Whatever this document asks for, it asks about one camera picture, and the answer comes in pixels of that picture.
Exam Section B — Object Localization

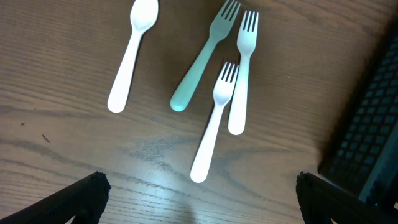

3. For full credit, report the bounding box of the white plastic spoon by forks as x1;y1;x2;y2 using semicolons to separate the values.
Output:
107;0;159;113

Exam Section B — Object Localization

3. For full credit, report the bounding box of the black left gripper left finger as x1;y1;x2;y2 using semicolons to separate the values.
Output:
1;172;111;224

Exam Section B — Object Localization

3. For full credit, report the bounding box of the dark green plastic basket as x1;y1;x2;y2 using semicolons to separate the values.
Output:
318;17;397;205

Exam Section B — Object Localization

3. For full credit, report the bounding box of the white plastic fork, lower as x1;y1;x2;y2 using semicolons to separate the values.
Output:
190;62;237;183

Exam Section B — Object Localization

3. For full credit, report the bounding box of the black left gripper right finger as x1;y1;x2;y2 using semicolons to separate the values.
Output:
296;172;397;224

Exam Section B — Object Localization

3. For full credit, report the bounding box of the white plastic fork, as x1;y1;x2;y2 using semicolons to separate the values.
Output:
190;62;237;183
228;11;259;135

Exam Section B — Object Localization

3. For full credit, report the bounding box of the white plastic fork, upper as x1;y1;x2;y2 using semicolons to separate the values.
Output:
228;11;259;135

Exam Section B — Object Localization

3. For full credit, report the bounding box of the mint green plastic fork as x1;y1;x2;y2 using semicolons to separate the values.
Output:
170;1;241;111

